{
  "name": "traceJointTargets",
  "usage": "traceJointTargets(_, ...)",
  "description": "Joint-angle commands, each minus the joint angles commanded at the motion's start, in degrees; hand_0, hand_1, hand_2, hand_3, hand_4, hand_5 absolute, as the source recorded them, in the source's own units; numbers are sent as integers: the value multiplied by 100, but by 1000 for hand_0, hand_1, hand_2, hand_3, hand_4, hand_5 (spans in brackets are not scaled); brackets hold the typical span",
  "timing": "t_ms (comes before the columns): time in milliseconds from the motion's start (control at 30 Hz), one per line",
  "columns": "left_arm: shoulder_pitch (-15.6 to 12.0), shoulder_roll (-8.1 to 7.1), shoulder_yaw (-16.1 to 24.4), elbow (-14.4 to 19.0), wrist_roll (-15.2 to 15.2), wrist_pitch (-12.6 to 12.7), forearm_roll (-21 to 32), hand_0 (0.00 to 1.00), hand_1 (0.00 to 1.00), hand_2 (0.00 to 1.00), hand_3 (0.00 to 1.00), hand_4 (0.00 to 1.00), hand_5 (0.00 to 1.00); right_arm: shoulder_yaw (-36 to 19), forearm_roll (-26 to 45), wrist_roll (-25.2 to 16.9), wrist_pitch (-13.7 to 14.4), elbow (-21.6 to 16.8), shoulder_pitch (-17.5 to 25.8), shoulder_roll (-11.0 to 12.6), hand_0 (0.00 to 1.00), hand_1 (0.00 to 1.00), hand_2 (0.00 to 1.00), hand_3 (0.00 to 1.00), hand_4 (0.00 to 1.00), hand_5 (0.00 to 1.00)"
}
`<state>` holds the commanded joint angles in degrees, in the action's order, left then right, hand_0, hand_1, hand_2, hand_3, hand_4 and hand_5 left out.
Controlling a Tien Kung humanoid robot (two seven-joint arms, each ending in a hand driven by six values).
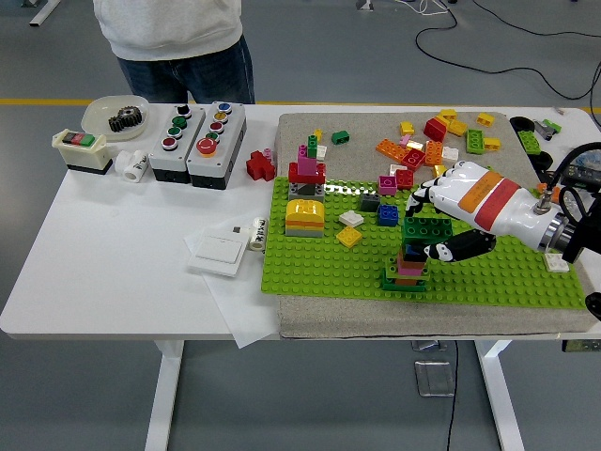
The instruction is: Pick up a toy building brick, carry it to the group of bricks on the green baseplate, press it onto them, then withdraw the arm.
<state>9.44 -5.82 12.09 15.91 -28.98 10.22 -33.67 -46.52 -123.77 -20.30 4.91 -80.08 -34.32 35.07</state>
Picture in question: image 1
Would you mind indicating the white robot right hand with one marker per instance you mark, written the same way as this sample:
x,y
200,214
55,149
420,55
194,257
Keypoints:
x,y
488,202

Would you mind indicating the dark green long brick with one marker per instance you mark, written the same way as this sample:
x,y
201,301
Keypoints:
x,y
427,230

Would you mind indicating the orange square brick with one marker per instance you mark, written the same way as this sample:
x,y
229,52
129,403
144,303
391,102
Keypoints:
x,y
542,188

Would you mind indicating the orange rectangular brick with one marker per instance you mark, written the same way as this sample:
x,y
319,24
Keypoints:
x,y
433,152

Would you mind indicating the red square brick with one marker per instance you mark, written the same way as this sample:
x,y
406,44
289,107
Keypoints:
x,y
414,159
405,178

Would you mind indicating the large blue square brick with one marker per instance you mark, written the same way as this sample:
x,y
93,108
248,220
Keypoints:
x,y
412,247

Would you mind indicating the large red brick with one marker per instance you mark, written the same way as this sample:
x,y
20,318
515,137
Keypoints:
x,y
435,128

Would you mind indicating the white flat square brick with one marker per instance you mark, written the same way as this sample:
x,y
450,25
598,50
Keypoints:
x,y
559,263
350,217

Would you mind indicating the shiny yellow small brick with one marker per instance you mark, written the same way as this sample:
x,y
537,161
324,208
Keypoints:
x,y
415,144

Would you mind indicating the black thin brick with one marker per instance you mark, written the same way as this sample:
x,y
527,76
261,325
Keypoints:
x,y
413,257

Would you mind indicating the small blue square brick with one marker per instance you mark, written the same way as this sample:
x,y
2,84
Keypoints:
x,y
388,214

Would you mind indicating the magenta square brick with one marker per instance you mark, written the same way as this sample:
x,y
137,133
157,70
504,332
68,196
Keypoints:
x,y
387,184

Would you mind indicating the pink stacked brick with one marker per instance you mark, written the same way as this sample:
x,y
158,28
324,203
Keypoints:
x,y
411,270

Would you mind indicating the pale pink small brick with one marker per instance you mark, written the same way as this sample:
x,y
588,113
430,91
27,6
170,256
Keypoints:
x,y
405,140

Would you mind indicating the orange long brick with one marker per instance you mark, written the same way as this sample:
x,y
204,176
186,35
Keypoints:
x,y
392,149

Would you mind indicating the brown-orange thin brick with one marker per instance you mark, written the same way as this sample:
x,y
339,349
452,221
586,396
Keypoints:
x,y
406,282

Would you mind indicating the green flat base brick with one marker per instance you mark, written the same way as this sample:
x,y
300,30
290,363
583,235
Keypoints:
x,y
404,288

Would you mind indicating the yellow flat square brick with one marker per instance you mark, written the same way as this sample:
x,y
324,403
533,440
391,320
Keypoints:
x,y
349,236

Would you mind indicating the small green brick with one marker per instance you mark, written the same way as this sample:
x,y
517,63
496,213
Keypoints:
x,y
341,136

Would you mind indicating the small white brick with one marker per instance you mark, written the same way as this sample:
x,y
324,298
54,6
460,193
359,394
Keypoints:
x,y
321,150

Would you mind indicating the green studded baseplate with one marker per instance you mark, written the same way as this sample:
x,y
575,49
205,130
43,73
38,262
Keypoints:
x,y
328,272

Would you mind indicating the tiny yellow brick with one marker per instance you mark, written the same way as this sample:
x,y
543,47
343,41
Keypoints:
x,y
318,135

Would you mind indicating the yellow domed brick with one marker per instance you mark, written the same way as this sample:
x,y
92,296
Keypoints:
x,y
304,210

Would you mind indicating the tall pink brick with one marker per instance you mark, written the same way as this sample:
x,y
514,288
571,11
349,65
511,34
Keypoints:
x,y
306,164

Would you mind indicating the narrow green brick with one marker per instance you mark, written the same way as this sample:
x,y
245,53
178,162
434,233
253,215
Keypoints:
x,y
312,143

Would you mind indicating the orange thin layer brick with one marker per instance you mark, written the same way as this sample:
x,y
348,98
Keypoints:
x,y
303,222

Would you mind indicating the grey layer brick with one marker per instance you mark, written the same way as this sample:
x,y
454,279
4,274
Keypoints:
x,y
303,233

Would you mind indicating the red wide brick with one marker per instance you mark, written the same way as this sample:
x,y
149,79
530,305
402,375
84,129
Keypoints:
x,y
296,176

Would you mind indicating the grey brick with dark wedge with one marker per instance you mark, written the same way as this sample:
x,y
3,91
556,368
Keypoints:
x,y
294,190

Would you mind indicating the red cross-shaped brick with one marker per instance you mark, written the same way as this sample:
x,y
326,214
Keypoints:
x,y
258,165

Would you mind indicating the clear plastic bag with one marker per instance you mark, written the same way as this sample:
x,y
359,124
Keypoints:
x,y
570,203

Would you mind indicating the black electronic box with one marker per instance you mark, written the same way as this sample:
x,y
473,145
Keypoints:
x,y
582,176

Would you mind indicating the clear bag of blue parts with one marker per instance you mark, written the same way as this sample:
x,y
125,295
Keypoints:
x,y
589,160

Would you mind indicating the grey-brown mat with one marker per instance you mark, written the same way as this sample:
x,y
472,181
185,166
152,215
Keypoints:
x,y
357,155

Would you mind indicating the metal plate under table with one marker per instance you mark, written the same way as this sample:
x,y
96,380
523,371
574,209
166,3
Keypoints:
x,y
429,344

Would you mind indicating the table control panel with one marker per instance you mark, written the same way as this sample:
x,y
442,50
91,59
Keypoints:
x,y
582,346

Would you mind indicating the metal floor socket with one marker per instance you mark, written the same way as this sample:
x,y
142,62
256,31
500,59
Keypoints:
x,y
434,378

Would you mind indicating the white table leg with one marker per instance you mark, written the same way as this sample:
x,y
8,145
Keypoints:
x,y
502,399
164,399

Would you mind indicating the grey stand base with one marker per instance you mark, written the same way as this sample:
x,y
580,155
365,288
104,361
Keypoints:
x,y
364,4

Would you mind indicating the white printed cylinder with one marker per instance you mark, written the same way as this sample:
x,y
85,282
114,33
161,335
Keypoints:
x,y
257,235

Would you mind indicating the white paper sheet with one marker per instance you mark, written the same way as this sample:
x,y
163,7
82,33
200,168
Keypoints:
x,y
244,310

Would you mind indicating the grey emergency-stop button box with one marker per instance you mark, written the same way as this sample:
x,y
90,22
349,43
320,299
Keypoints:
x,y
206,169

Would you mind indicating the grey four-button box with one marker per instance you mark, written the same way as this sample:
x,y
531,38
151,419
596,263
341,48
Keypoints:
x,y
159,162

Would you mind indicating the white pipe tee fitting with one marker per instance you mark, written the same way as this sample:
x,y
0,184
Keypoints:
x,y
134,164

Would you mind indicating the person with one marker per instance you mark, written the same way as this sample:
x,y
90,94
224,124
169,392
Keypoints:
x,y
169,28

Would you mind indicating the black steel gear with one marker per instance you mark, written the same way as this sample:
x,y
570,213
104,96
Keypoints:
x,y
134,117
117,123

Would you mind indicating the white plastic bowl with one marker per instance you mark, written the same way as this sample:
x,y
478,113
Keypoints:
x,y
101,113

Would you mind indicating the white table foot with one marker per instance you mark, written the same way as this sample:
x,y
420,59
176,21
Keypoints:
x,y
44,13

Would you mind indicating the black bracket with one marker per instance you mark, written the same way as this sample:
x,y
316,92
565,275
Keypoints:
x,y
544,176

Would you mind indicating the white wall switch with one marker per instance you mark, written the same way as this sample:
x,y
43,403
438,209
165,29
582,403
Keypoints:
x,y
218,251

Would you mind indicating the cream red-green switch box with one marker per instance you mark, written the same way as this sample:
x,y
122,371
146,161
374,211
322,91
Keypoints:
x,y
82,155

